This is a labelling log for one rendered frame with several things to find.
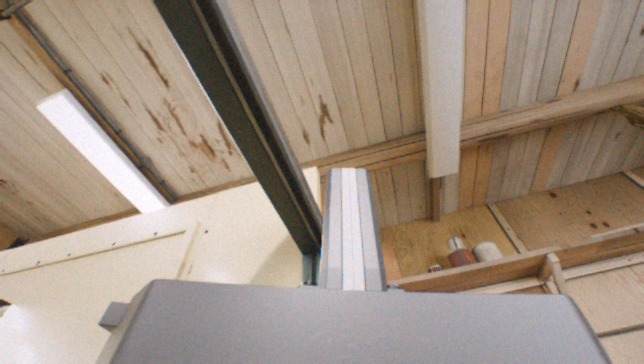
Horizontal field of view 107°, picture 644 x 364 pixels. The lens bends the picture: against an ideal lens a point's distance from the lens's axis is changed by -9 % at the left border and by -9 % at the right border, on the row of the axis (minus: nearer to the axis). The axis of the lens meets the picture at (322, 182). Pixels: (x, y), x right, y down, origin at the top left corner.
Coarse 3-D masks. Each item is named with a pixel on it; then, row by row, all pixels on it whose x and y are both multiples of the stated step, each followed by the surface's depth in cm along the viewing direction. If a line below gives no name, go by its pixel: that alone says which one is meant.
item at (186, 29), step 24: (168, 0) 26; (168, 24) 28; (192, 24) 28; (192, 48) 29; (216, 72) 31; (216, 96) 33; (240, 120) 36; (240, 144) 38; (264, 168) 41; (264, 192) 44; (288, 216) 48; (312, 240) 53
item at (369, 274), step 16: (352, 176) 11; (368, 176) 11; (352, 192) 10; (368, 192) 10; (352, 208) 9; (368, 208) 9; (352, 224) 8; (368, 224) 8; (352, 240) 8; (368, 240) 8; (368, 256) 7; (368, 272) 7; (384, 272) 7; (368, 288) 7; (384, 288) 7; (400, 288) 8
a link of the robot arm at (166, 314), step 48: (144, 288) 6; (192, 288) 5; (240, 288) 5; (288, 288) 5; (144, 336) 5; (192, 336) 5; (240, 336) 5; (288, 336) 5; (336, 336) 5; (384, 336) 5; (432, 336) 5; (480, 336) 5; (528, 336) 5; (576, 336) 5
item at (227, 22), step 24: (192, 0) 26; (216, 0) 26; (216, 24) 31; (216, 48) 29; (240, 48) 30; (240, 72) 35; (240, 96) 33; (264, 96) 34; (264, 120) 39; (264, 144) 38; (288, 144) 40; (288, 168) 45; (288, 192) 44; (312, 216) 53
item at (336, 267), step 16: (336, 176) 11; (336, 192) 10; (336, 208) 9; (336, 224) 8; (336, 240) 8; (336, 256) 7; (352, 256) 7; (320, 272) 7; (336, 272) 7; (352, 272) 7; (320, 288) 7; (336, 288) 7; (352, 288) 7
